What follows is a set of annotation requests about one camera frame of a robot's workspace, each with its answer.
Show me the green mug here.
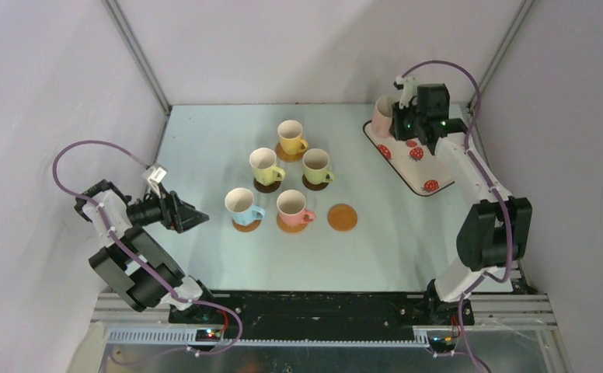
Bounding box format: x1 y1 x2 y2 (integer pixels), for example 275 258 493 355
302 148 335 185

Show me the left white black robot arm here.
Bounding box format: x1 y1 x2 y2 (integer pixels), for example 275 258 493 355
75 180 218 324

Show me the strawberry pattern tray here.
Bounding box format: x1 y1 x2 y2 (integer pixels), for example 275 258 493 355
363 120 455 197

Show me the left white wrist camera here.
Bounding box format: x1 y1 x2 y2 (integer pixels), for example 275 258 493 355
141 163 168 198

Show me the light wooden coaster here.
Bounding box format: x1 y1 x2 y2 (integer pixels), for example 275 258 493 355
232 220 262 232
327 204 358 232

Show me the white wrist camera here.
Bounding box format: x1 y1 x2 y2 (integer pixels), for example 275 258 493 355
141 163 168 198
394 74 417 110

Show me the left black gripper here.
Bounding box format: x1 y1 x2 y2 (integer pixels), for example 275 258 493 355
124 183 207 233

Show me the blue mug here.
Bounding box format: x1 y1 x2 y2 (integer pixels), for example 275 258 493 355
224 187 266 227

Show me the dark wooden coaster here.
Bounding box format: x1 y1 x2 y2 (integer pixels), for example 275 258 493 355
253 178 281 193
302 175 331 191

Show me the yellow mug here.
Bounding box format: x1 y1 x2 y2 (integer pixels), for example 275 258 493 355
277 120 308 155

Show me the pink mug with handle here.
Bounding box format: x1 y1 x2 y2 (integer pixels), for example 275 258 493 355
276 190 316 227

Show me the woven rattan coaster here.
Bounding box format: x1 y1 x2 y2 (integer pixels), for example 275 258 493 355
277 215 308 234
274 143 307 162

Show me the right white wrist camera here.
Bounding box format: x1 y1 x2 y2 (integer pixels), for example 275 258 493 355
394 74 417 110

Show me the aluminium frame rail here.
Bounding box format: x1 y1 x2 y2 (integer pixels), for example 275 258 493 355
92 291 557 348

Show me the yellow-green mug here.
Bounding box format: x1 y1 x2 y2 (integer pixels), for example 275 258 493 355
249 148 286 186

